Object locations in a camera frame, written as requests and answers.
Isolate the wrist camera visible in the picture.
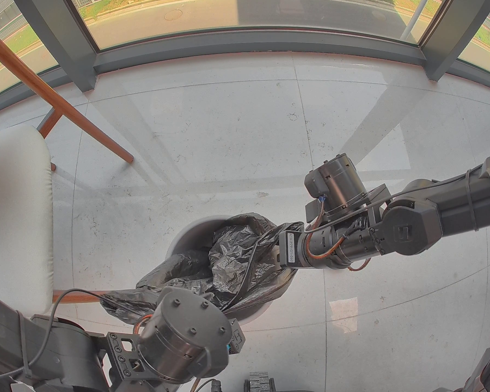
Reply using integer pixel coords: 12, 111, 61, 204
227, 319, 246, 355
304, 169, 332, 223

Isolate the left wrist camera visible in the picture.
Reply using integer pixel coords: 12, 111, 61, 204
227, 319, 246, 355

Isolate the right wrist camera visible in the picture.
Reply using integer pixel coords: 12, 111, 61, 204
304, 169, 332, 223

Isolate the white cushioned wooden chair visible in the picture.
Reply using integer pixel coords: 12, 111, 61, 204
0, 23, 135, 315

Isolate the window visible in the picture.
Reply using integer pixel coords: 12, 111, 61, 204
0, 0, 490, 109

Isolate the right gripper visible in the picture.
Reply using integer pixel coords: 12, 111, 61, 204
280, 224, 348, 270

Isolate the black plastic bag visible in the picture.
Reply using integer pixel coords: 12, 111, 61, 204
100, 213, 305, 326

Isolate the black cable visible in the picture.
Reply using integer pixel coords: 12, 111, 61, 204
22, 287, 164, 379

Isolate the white trash bin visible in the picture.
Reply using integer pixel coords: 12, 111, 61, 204
167, 215, 299, 326

